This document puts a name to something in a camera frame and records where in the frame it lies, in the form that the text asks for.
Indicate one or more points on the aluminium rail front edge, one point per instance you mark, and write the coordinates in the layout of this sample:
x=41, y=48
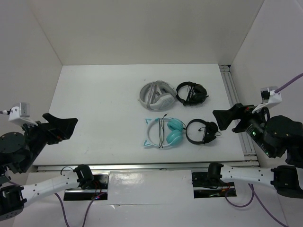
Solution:
x=250, y=161

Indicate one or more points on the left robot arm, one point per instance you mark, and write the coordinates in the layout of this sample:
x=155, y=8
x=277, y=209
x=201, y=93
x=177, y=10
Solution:
x=18, y=151

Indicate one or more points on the black headphones with wrapped cable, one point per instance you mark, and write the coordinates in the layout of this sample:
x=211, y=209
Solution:
x=196, y=94

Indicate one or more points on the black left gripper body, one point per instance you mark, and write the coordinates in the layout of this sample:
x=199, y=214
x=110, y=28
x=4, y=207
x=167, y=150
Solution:
x=41, y=135

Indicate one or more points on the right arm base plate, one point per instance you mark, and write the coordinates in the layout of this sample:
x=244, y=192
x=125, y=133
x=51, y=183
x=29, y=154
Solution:
x=208, y=188

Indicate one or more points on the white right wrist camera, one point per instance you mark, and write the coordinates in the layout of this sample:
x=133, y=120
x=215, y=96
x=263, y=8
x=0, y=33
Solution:
x=269, y=98

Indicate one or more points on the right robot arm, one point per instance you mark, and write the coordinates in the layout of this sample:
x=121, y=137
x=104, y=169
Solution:
x=279, y=144

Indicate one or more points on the teal cat-ear headphones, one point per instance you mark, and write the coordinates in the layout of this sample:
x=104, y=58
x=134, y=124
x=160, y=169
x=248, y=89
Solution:
x=170, y=132

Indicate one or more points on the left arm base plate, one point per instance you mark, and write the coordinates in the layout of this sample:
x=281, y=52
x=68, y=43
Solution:
x=97, y=190

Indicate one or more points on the white grey gaming headset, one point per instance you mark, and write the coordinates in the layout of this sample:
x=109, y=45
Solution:
x=157, y=95

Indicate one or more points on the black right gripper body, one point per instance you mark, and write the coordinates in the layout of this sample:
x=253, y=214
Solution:
x=251, y=123

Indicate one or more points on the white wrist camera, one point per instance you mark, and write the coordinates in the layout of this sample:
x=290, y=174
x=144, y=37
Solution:
x=269, y=98
x=20, y=113

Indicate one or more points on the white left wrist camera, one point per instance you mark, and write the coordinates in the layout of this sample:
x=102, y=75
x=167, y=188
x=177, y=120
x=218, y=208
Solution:
x=20, y=113

